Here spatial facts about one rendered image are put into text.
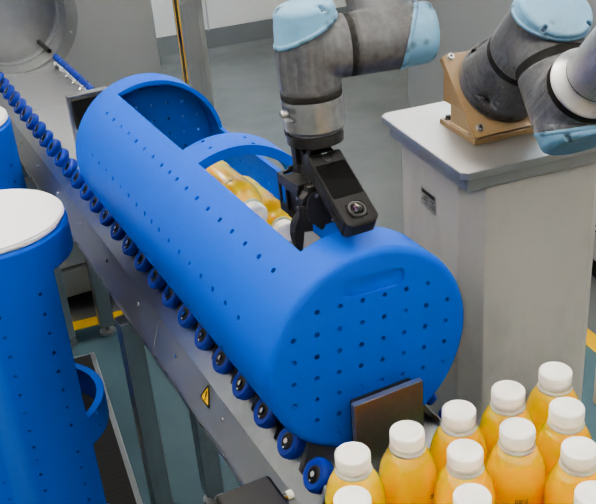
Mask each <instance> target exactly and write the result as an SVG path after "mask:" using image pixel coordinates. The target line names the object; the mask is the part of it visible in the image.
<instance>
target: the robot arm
mask: <svg viewBox="0 0 596 504"><path fill-rule="evenodd" d="M345 2H346V6H347V10H348V12H344V13H338V12H337V11H336V8H335V4H334V2H333V1H332V0H290V1H287V2H284V3H282V4H280V5H279V6H277V7H276V9H275V10H274V13H273V34H274V43H273V48H274V50H275V54H276V63H277V72H278V81H279V90H280V98H281V106H282V110H281V111H280V112H279V115H280V117H281V118H282V119H283V124H284V133H285V136H286V140H287V144H288V145H289V146H290V147H291V154H292V163H293V165H290V166H288V169H286V170H283V171H279V172H277V179H278V188H279V196H280V205H281V209H282V210H283V211H285V212H286V213H287V214H288V215H289V216H290V217H291V218H292V220H291V223H290V236H291V240H290V241H289V242H290V243H291V244H292V245H294V246H295V247H296V248H297V249H298V250H299V251H300V252H301V251H302V250H303V249H305V248H306V247H308V246H309V245H311V244H312V243H314V242H316V241H318V240H319V239H321V237H320V236H318V235H317V234H316V233H314V232H313V224H314V225H316V226H317V227H318V228H319V229H321V230H322V229H324V227H325V225H326V224H329V223H332V222H335V224H336V226H337V228H338V230H339V231H340V233H341V235H342V236H343V237H350V236H354V235H357V234H360V233H364V232H367V231H370V230H373V229H374V227H375V224H376V221H377V217H378V212H377V211H376V209H375V207H374V206H373V204H372V202H371V201H370V199H369V197H368V196H367V194H366V192H365V190H364V189H363V187H362V185H361V184H360V182H359V180H358V179H357V177H356V175H355V174H354V172H353V170H352V169H351V167H350V165H349V164H348V162H347V160H346V158H345V157H344V155H343V153H342V152H341V150H340V149H336V150H333V149H332V147H331V146H334V145H336V144H338V143H340V142H342V141H343V139H344V127H343V125H344V124H345V117H344V104H343V92H342V78H346V77H351V76H359V75H365V74H371V73H378V72H384V71H391V70H397V69H399V70H404V68H408V67H413V66H417V65H422V64H427V63H430V62H431V61H433V60H434V59H435V57H436V55H437V52H438V50H439V46H440V28H439V22H438V17H437V14H436V12H435V10H434V9H433V7H432V5H431V4H430V3H429V2H426V1H419V2H418V1H416V0H415V1H412V2H410V0H345ZM592 22H593V13H592V10H591V7H590V5H589V3H588V2H587V0H514V1H513V3H512V5H511V8H510V10H509V11H508V12H507V14H506V15H505V17H504V18H503V20H502V21H501V23H500V24H499V26H498V27H497V29H496V30H495V32H494V33H493V34H492V36H490V37H488V38H486V39H484V40H483V41H481V42H479V43H477V44H476V45H475V46H473V47H472V48H471V49H470V50H469V52H468V53H467V54H466V56H465V57H464V59H463V61H462V63H461V65H460V68H459V84H460V87H461V90H462V92H463V94H464V96H465V98H466V99H467V101H468V102H469V103H470V104H471V105H472V107H474V108H475V109H476V110H477V111H478V112H480V113H481V114H483V115H485V116H487V117H489V118H491V119H494V120H498V121H504V122H512V121H518V120H521V119H523V118H526V117H527V116H528V117H529V120H530V123H531V126H532V129H533V132H534V133H533V136H534V137H535V138H536V140H537V143H538V145H539V148H540V150H541V151H542V152H543V153H545V154H548V155H552V156H560V155H568V154H574V153H578V152H582V151H586V150H589V149H592V148H595V147H596V27H595V28H594V29H593V30H592V32H591V33H590V34H589V35H588V37H587V38H586V39H585V36H586V35H587V34H588V33H589V31H590V29H591V25H592ZM289 172H292V173H290V174H287V173H289ZM281 185H282V186H284V187H285V196H286V203H285V202H284V201H283V195H282V186H281Z"/></svg>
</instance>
